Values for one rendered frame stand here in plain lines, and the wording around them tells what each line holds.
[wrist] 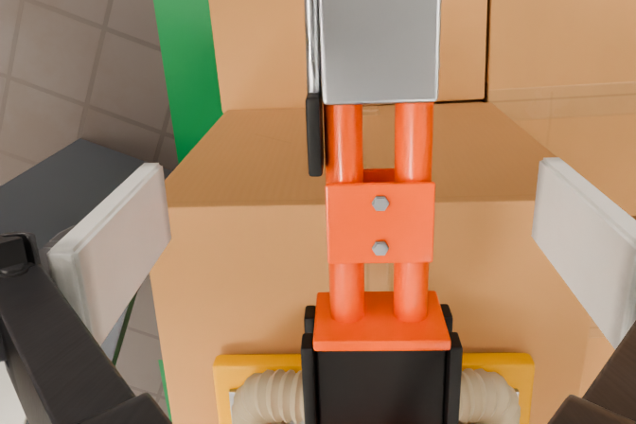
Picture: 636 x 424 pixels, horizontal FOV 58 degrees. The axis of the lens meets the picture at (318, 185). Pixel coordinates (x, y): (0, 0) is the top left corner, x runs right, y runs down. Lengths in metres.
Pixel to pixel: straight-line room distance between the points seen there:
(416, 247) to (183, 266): 0.26
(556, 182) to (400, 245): 0.16
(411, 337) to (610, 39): 0.67
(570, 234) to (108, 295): 0.13
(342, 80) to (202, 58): 1.15
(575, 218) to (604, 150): 0.80
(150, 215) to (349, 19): 0.16
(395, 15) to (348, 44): 0.03
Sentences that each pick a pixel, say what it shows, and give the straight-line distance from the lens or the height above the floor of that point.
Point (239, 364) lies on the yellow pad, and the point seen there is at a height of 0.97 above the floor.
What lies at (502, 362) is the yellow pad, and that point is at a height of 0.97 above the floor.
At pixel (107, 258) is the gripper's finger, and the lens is 0.16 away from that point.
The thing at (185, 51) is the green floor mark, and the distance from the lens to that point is 1.46.
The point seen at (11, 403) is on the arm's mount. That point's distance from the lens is 0.97.
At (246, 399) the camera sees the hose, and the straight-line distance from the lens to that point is 0.49.
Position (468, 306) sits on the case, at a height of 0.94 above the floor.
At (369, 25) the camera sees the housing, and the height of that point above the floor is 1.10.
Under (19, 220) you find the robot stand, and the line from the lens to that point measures 1.18.
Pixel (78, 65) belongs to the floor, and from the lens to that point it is 1.55.
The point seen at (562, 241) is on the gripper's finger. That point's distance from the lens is 0.19.
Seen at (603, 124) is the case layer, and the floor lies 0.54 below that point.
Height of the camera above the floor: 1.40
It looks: 70 degrees down
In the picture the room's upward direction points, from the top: 173 degrees counter-clockwise
